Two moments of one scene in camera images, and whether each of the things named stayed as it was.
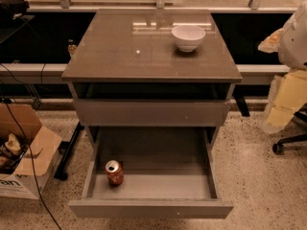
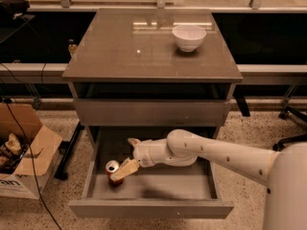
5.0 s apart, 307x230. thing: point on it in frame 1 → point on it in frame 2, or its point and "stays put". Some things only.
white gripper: x=295 y=43 → x=143 y=152
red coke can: x=114 y=172 stays put
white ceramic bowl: x=188 y=37 stays put
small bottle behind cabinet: x=71 y=47 stays put
